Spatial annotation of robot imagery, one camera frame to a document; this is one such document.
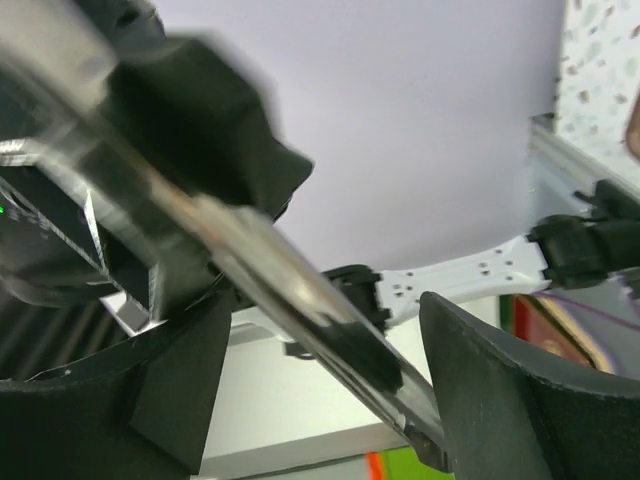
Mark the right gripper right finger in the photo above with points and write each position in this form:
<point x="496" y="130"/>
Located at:
<point x="512" y="411"/>

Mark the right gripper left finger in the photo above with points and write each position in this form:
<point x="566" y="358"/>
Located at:
<point x="140" y="409"/>

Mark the metal tongs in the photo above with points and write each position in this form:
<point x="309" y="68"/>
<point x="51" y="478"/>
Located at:
<point x="142" y="162"/>

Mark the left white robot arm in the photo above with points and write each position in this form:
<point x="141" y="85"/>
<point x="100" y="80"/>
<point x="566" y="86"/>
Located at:
<point x="568" y="252"/>

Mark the aluminium rail frame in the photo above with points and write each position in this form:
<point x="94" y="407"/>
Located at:
<point x="557" y="169"/>

